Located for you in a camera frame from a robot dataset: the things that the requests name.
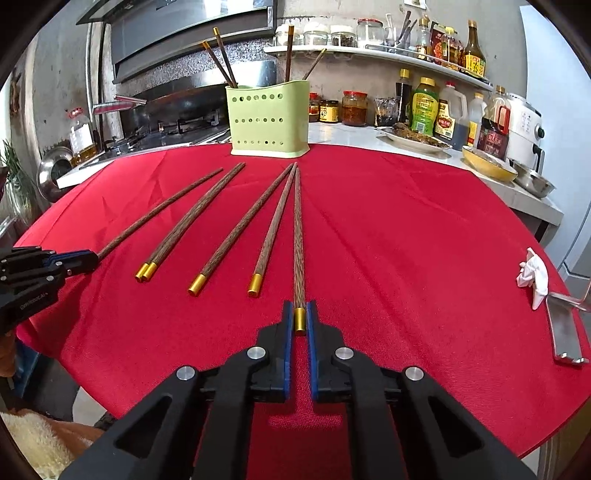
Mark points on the yellow bowl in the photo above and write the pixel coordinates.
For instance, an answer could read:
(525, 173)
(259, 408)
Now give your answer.
(488, 165)

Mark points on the wall shelf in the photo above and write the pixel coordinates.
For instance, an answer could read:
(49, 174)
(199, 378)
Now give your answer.
(377, 52)

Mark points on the steel pot lid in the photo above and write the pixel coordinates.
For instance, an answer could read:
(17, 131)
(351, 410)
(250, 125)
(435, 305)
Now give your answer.
(54, 164)

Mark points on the white vinegar jug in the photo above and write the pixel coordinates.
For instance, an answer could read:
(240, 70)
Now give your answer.
(452, 122)

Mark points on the red label dark bottle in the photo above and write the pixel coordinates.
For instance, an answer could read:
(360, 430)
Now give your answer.
(494, 133)

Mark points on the green sauce bottle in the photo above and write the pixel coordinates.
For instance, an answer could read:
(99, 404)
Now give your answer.
(425, 106)

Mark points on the black gas stove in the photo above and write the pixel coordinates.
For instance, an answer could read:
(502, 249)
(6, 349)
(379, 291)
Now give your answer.
(182, 133)

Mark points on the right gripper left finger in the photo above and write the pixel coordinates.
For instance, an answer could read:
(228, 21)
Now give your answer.
(196, 424)

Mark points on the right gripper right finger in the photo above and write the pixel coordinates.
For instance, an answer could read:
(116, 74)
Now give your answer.
(402, 424)

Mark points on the dark soy sauce bottle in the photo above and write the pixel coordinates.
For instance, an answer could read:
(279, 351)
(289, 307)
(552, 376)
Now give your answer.
(404, 91)

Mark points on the green utensil holder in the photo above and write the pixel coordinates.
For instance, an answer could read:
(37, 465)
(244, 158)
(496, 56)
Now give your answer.
(269, 121)

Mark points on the white crumpled paper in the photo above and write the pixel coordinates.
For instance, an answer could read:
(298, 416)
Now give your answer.
(533, 273)

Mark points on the steel wok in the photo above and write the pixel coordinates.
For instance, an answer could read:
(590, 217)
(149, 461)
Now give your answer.
(162, 106)

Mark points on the steel bowl right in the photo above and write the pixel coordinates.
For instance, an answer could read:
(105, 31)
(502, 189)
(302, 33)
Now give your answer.
(531, 181)

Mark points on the red table cloth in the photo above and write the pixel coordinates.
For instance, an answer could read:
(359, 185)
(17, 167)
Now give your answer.
(415, 262)

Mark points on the range hood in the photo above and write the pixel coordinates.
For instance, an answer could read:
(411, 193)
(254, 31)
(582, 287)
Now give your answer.
(145, 34)

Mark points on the tall brown sauce bottle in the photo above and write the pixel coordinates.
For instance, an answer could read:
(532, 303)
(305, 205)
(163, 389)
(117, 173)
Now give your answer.
(474, 60)

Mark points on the plate of food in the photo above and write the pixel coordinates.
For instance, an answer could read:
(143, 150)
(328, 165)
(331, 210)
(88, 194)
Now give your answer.
(403, 136)

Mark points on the metal clip stand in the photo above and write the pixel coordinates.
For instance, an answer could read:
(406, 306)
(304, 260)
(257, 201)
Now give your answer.
(565, 339)

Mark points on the cooking oil bottle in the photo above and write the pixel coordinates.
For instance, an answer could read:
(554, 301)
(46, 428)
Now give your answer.
(81, 137)

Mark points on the red lid jar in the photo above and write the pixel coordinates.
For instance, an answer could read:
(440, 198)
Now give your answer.
(314, 107)

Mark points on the brown sauce jar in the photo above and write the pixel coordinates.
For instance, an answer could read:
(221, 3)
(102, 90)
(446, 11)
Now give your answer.
(354, 108)

